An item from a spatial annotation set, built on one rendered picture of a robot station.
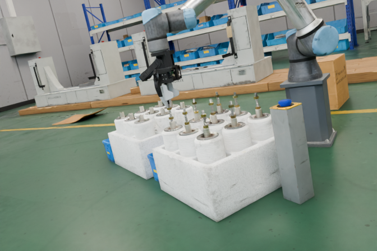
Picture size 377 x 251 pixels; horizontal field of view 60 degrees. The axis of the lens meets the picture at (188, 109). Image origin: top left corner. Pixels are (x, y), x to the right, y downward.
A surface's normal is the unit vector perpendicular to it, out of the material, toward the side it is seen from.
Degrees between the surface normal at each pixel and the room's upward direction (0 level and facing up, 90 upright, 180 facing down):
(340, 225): 0
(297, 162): 90
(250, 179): 90
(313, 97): 90
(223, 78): 90
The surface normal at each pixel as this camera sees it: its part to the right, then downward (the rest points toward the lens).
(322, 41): 0.29, 0.25
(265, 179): 0.52, 0.06
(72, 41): 0.84, -0.06
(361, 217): -0.20, -0.96
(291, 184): -0.83, 0.27
